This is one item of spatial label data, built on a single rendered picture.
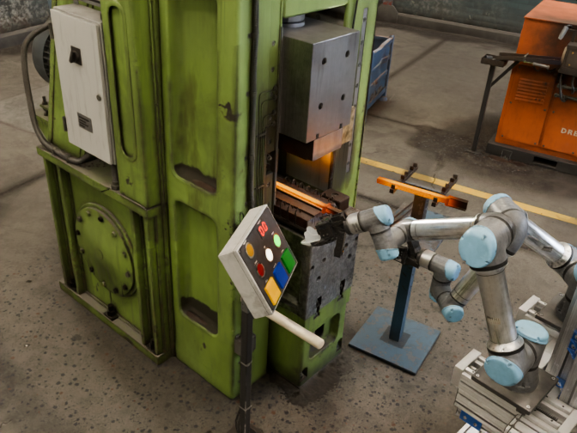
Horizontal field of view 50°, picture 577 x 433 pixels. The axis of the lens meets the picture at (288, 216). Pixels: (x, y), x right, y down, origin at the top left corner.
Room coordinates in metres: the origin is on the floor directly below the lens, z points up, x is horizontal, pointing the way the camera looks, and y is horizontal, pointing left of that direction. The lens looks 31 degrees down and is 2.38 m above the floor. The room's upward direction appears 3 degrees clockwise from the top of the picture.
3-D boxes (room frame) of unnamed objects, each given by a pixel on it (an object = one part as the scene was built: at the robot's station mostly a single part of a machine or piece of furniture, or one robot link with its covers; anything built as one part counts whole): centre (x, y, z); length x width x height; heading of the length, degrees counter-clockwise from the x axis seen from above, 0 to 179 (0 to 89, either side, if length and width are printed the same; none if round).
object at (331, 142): (2.49, 0.02, 1.32); 0.42 x 0.20 x 0.10; 51
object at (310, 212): (2.49, 0.02, 0.96); 0.42 x 0.20 x 0.09; 51
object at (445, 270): (2.00, -0.63, 0.98); 0.11 x 0.08 x 0.09; 51
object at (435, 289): (1.98, -0.63, 0.88); 0.11 x 0.08 x 0.11; 8
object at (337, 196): (2.54, -0.21, 0.95); 0.12 x 0.08 x 0.06; 51
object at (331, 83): (2.53, -0.01, 1.56); 0.42 x 0.39 x 0.40; 51
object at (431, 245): (2.65, -0.65, 0.75); 0.40 x 0.30 x 0.02; 150
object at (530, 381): (1.58, -0.83, 0.87); 0.15 x 0.15 x 0.10
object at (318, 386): (2.33, -0.18, 0.01); 0.58 x 0.39 x 0.01; 141
